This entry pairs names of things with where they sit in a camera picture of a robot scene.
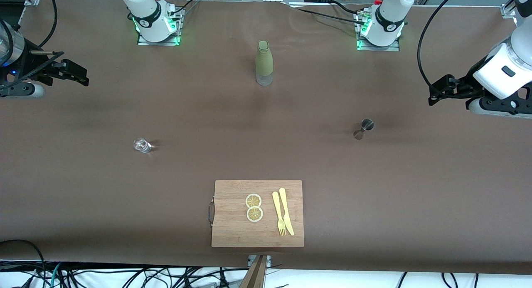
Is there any steel double jigger cup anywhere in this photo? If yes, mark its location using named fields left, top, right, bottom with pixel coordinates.
left=353, top=119, right=374, bottom=140

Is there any clear glass beaker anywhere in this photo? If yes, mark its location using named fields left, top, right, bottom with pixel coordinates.
left=133, top=138, right=153, bottom=154

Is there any glass bottle with green sleeve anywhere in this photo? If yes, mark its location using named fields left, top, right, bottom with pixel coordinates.
left=255, top=40, right=274, bottom=86

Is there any yellow plastic knife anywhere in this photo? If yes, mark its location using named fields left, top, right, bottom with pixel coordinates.
left=279, top=187, right=295, bottom=236

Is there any yellow plastic fork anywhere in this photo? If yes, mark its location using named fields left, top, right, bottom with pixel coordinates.
left=272, top=191, right=287, bottom=237

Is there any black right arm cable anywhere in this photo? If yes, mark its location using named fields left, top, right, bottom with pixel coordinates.
left=35, top=0, right=57, bottom=49

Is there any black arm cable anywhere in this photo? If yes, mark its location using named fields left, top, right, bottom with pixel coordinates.
left=35, top=0, right=57, bottom=49
left=417, top=0, right=465, bottom=98

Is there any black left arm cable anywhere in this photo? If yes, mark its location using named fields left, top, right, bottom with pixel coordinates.
left=417, top=0, right=465, bottom=98

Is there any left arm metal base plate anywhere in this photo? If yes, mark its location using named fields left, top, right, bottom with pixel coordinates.
left=355, top=12, right=401, bottom=52

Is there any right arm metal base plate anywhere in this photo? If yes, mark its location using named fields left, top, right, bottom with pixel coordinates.
left=137, top=7, right=183, bottom=47

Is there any black cable across table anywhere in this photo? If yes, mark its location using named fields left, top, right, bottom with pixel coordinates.
left=291, top=5, right=366, bottom=26

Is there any thick black floor cable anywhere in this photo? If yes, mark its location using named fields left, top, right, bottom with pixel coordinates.
left=0, top=239, right=47, bottom=288

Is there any teal cable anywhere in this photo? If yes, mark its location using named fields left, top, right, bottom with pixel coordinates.
left=49, top=262, right=64, bottom=288

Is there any wooden cutting board with handle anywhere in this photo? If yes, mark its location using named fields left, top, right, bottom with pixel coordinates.
left=207, top=180, right=305, bottom=248

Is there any brown wooden post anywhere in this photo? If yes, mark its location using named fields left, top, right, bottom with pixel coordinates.
left=239, top=255, right=268, bottom=288

